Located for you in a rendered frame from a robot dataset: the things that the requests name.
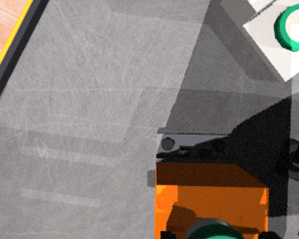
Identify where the white tray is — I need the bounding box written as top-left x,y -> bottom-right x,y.
220,0 -> 299,83

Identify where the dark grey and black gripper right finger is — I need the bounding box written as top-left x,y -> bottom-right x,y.
257,231 -> 282,239

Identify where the orange tube holder plate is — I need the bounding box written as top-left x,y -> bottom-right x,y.
154,162 -> 269,239

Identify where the black table edge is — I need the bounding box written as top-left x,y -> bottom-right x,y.
0,0 -> 49,96

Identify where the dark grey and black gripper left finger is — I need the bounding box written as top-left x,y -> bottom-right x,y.
160,231 -> 176,239

